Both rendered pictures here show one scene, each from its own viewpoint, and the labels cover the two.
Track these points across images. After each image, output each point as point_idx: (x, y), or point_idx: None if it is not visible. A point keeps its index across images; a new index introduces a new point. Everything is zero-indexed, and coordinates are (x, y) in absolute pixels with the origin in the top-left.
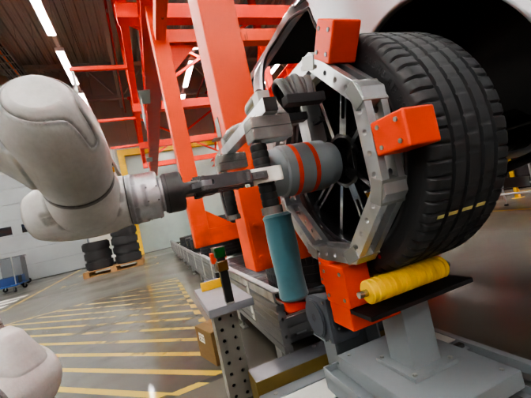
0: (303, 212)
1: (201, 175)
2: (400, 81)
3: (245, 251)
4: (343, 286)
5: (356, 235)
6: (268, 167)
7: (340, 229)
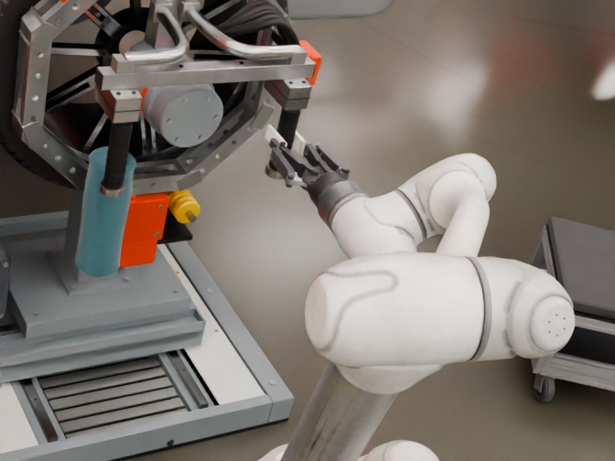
0: (49, 134)
1: (348, 168)
2: (282, 7)
3: None
4: (161, 218)
5: (210, 158)
6: (296, 130)
7: (86, 144)
